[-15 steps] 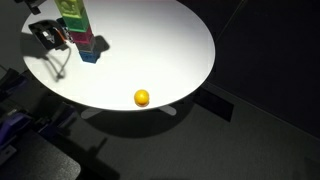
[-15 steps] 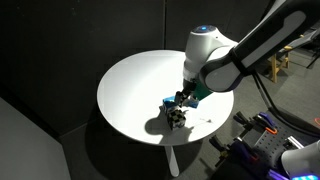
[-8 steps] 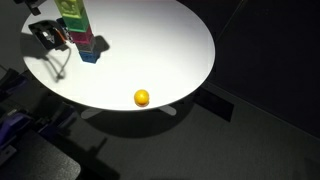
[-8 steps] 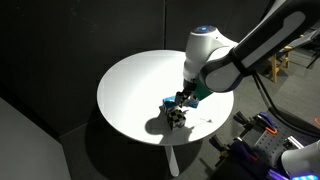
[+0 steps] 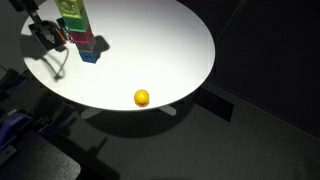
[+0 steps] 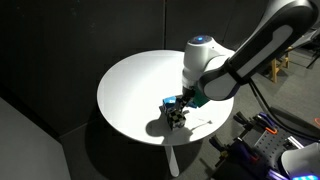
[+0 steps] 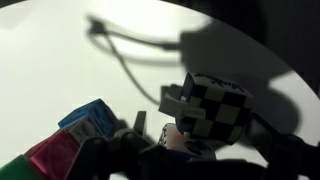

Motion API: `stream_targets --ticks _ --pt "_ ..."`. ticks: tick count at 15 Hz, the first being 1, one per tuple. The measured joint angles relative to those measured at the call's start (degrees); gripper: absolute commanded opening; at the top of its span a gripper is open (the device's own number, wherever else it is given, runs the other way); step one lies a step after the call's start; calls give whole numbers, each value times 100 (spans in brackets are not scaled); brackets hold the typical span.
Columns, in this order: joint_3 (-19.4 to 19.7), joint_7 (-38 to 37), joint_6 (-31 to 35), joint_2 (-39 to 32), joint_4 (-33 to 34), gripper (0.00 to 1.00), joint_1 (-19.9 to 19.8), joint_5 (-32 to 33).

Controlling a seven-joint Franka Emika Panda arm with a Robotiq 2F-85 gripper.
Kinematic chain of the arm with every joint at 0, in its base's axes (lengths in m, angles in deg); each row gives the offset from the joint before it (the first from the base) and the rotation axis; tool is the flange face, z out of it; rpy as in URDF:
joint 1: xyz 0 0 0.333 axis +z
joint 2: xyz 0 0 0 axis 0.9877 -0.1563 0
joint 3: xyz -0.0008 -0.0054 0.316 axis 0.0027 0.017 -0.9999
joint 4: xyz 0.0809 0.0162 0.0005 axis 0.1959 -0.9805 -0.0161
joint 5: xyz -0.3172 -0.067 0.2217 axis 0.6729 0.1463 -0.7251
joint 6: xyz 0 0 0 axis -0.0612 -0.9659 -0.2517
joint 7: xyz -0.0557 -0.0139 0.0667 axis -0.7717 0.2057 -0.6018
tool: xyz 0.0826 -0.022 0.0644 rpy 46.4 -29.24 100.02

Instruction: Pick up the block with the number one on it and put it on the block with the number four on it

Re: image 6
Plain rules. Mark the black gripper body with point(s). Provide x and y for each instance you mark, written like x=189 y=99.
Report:
x=188 y=93

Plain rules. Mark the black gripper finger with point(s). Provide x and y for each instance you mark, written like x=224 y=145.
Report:
x=183 y=105

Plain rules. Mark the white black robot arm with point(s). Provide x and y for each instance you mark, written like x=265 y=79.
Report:
x=266 y=40

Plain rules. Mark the blue grey tower block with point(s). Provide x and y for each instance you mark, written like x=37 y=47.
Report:
x=192 y=105

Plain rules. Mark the green tower block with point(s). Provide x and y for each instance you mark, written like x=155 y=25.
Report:
x=201 y=99

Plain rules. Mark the blue soft cube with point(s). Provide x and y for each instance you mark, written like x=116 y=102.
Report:
x=169 y=101

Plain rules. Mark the black clamp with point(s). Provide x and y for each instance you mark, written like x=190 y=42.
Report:
x=218 y=143
x=243 y=120

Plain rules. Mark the white table base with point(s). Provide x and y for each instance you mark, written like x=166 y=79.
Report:
x=171 y=161

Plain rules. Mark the purple clamp with orange tip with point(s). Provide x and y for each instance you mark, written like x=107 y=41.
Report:
x=266 y=121

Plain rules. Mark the wooden chair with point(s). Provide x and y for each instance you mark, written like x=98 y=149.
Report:
x=275 y=68

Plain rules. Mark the grey perforated board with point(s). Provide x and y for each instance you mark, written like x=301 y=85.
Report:
x=276 y=146

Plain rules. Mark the black chair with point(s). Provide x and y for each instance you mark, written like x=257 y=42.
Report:
x=315 y=56

